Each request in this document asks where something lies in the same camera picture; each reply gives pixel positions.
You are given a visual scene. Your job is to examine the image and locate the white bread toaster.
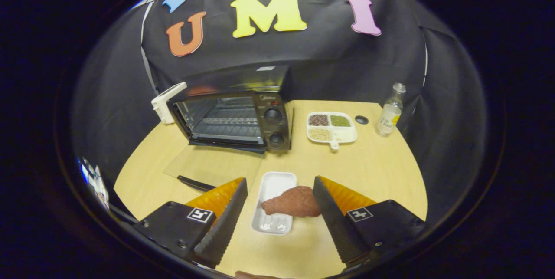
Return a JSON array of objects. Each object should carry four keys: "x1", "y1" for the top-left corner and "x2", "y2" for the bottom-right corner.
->
[{"x1": 151, "y1": 82, "x2": 188, "y2": 124}]

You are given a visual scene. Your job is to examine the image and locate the black toaster oven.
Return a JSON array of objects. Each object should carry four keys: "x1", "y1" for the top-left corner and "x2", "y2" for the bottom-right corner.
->
[{"x1": 164, "y1": 64, "x2": 295, "y2": 193}]

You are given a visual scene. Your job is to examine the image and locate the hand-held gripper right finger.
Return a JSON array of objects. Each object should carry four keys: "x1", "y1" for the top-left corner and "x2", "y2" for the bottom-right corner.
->
[{"x1": 312, "y1": 176, "x2": 426, "y2": 269}]

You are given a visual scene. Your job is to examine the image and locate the white rectangular tray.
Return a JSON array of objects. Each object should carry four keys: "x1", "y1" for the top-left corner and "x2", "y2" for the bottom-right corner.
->
[{"x1": 251, "y1": 171, "x2": 298, "y2": 235}]

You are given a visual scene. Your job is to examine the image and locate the white divided grain plate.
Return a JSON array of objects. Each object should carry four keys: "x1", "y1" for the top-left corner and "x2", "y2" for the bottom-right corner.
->
[{"x1": 306, "y1": 112, "x2": 358, "y2": 150}]

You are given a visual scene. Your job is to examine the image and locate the clear bottle yellow label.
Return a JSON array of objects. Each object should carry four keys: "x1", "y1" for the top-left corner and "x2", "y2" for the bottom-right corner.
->
[{"x1": 376, "y1": 82, "x2": 407, "y2": 137}]

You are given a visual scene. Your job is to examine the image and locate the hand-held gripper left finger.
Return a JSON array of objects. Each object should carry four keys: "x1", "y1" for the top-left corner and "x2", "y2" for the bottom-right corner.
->
[{"x1": 132, "y1": 177, "x2": 248, "y2": 269}]

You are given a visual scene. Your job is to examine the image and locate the reddish brown meat piece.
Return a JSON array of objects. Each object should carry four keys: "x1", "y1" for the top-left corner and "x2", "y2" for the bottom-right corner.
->
[{"x1": 261, "y1": 186, "x2": 322, "y2": 218}]

